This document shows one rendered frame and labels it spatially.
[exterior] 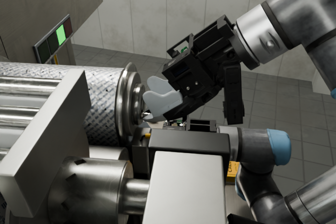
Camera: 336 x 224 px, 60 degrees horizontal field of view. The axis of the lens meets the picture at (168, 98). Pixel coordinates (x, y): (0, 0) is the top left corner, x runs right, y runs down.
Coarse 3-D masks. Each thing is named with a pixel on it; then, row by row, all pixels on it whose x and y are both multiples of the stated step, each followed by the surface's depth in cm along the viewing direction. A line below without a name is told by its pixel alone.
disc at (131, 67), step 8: (128, 64) 49; (128, 72) 49; (120, 88) 46; (120, 96) 45; (120, 104) 45; (120, 112) 45; (120, 120) 46; (120, 128) 46; (120, 136) 47; (128, 136) 52
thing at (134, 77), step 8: (136, 72) 51; (120, 80) 48; (128, 80) 48; (136, 80) 52; (128, 88) 47; (128, 96) 47; (128, 104) 47; (128, 112) 47; (128, 120) 47; (128, 128) 48
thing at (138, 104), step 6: (138, 84) 51; (138, 90) 49; (144, 90) 54; (132, 96) 49; (138, 96) 49; (132, 102) 49; (138, 102) 49; (144, 102) 55; (132, 108) 49; (138, 108) 49; (144, 108) 55; (132, 114) 49; (138, 114) 49; (132, 120) 50; (138, 120) 50
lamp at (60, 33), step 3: (60, 27) 92; (57, 30) 90; (60, 30) 92; (63, 30) 94; (57, 33) 90; (60, 33) 92; (63, 33) 95; (57, 36) 91; (60, 36) 93; (63, 36) 95; (60, 39) 93; (63, 39) 95; (60, 42) 93
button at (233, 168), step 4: (232, 164) 83; (236, 164) 83; (228, 168) 82; (232, 168) 82; (236, 168) 82; (228, 172) 81; (232, 172) 81; (236, 172) 81; (228, 176) 80; (232, 176) 80; (228, 180) 81; (232, 180) 81
